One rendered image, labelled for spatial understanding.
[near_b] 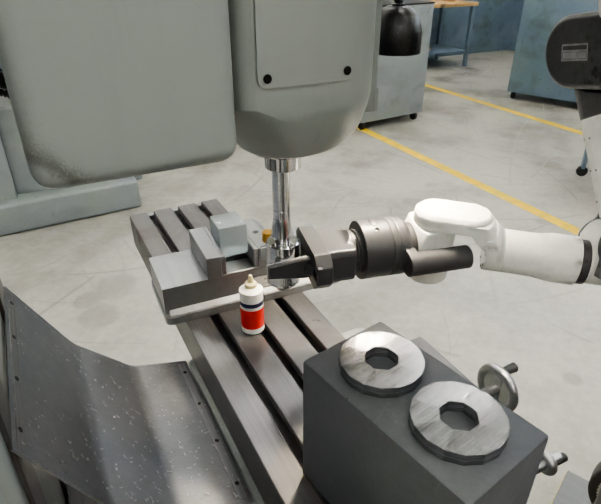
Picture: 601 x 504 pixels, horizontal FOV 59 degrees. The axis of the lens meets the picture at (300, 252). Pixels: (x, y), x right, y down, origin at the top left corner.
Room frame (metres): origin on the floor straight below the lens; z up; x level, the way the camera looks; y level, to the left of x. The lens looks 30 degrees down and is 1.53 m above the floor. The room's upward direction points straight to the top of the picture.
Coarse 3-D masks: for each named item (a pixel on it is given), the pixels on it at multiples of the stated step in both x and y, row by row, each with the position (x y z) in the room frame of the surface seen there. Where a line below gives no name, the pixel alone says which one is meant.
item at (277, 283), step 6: (270, 252) 0.64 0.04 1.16; (294, 252) 0.64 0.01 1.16; (270, 258) 0.64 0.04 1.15; (276, 258) 0.63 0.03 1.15; (282, 258) 0.63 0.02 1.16; (288, 258) 0.63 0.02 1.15; (270, 282) 0.64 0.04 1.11; (276, 282) 0.63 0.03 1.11; (282, 282) 0.63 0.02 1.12; (288, 282) 0.63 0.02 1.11; (294, 282) 0.64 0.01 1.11; (282, 288) 0.63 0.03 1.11
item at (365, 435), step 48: (384, 336) 0.46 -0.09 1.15; (336, 384) 0.40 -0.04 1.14; (384, 384) 0.39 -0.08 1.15; (432, 384) 0.39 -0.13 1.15; (336, 432) 0.39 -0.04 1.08; (384, 432) 0.34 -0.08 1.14; (432, 432) 0.33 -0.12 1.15; (480, 432) 0.33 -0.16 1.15; (528, 432) 0.34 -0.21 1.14; (336, 480) 0.39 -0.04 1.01; (384, 480) 0.33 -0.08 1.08; (432, 480) 0.29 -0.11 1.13; (480, 480) 0.29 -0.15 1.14; (528, 480) 0.33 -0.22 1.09
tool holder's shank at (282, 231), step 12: (276, 180) 0.64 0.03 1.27; (288, 180) 0.64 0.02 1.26; (276, 192) 0.64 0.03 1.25; (288, 192) 0.64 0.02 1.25; (276, 204) 0.64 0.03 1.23; (288, 204) 0.64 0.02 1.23; (276, 216) 0.64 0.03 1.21; (288, 216) 0.64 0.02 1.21; (276, 228) 0.64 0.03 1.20; (288, 228) 0.64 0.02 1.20; (276, 240) 0.64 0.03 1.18; (288, 240) 0.64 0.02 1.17
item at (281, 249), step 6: (270, 240) 0.65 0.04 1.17; (294, 240) 0.65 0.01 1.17; (270, 246) 0.64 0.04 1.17; (276, 246) 0.63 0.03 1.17; (282, 246) 0.63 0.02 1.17; (288, 246) 0.63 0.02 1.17; (294, 246) 0.64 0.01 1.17; (276, 252) 0.63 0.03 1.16; (282, 252) 0.63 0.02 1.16; (288, 252) 0.63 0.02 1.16
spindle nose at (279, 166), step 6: (270, 162) 0.63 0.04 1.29; (276, 162) 0.63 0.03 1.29; (282, 162) 0.63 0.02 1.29; (288, 162) 0.63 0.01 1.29; (294, 162) 0.63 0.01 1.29; (300, 162) 0.65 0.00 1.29; (270, 168) 0.63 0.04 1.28; (276, 168) 0.63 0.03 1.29; (282, 168) 0.63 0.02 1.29; (288, 168) 0.63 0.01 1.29; (294, 168) 0.63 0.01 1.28
